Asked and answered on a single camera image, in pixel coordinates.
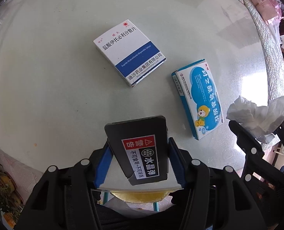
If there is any white tissue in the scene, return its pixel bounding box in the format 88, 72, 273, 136
226, 96, 284, 143

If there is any black cardboard warning box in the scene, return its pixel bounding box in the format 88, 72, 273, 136
105, 115, 168, 186

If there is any red long carton box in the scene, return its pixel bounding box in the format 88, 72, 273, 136
103, 197, 157, 218

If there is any green potted plant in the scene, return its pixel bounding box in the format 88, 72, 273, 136
0, 164, 24, 227

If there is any blue cartoon bear medicine box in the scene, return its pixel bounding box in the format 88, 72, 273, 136
171, 59, 224, 140

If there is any pink paper on sofa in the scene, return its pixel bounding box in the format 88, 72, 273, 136
251, 0, 282, 24

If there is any white blue medicine box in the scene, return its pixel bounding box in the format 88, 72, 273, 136
94, 19, 166, 87

